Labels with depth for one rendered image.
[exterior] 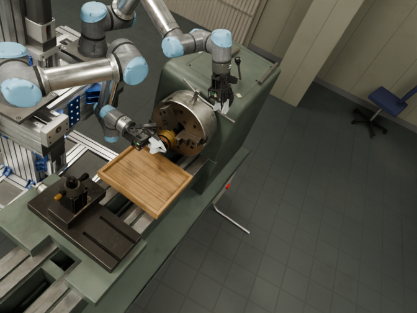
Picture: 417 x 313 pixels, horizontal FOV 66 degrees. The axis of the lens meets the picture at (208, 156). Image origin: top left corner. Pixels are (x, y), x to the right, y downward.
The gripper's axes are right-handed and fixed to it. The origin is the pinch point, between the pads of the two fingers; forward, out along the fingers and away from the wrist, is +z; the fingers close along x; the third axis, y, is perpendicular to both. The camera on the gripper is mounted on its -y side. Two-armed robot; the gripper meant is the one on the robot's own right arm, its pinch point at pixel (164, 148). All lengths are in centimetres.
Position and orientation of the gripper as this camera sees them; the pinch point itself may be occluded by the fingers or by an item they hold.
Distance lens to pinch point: 150.6
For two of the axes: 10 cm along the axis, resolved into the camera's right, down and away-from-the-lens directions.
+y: -5.2, 5.4, -6.6
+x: 2.7, -6.3, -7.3
